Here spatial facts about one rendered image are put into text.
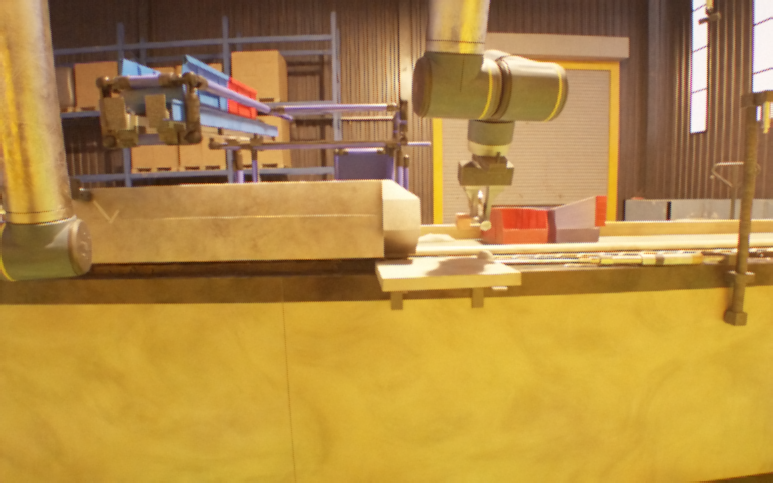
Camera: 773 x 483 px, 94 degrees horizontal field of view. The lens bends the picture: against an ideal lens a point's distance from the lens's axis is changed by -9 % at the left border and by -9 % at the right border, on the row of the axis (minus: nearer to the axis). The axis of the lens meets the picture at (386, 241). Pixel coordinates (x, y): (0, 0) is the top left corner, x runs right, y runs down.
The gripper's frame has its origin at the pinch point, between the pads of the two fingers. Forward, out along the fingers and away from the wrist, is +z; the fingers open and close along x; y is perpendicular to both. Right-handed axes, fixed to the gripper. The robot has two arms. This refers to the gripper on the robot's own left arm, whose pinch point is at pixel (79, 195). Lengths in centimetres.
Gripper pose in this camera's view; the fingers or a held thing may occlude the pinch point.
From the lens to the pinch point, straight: 124.4
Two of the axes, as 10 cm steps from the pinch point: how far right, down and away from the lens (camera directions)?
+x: -10.0, 0.2, -0.2
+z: -0.2, 0.5, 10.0
